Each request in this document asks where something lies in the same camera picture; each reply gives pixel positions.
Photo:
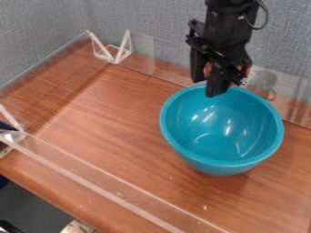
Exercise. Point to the clear acrylic left bracket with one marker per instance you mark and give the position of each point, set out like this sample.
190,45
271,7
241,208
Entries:
11,132

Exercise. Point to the blue plastic bowl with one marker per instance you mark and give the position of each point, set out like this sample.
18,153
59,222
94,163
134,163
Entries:
223,134

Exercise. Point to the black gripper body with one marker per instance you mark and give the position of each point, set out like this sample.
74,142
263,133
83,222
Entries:
222,36

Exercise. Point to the clear acrylic corner bracket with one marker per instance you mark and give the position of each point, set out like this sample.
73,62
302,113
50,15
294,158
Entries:
110,53

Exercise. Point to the clear acrylic barrier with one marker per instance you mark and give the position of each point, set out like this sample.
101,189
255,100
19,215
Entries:
165,59
58,170

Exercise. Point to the clear acrylic back barrier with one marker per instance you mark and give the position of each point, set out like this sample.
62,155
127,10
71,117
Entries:
165,59

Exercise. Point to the red toy mushroom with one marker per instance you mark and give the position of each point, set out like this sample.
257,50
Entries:
246,69

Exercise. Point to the clear acrylic front barrier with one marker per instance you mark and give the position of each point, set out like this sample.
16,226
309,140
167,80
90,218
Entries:
58,170

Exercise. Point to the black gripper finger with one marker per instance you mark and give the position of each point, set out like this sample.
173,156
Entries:
219,81
198,62

